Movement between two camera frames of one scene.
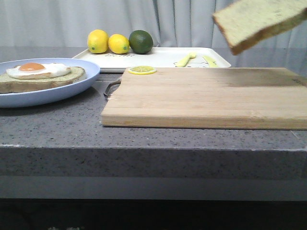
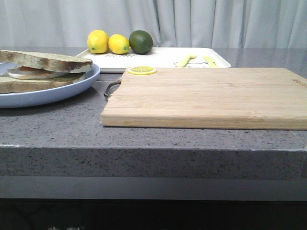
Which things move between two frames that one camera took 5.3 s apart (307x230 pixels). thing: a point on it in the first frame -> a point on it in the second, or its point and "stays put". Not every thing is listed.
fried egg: (36, 71) stays put
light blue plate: (36, 98) stays put
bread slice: (10, 85) stays put
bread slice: (246, 23) -> (48, 62)
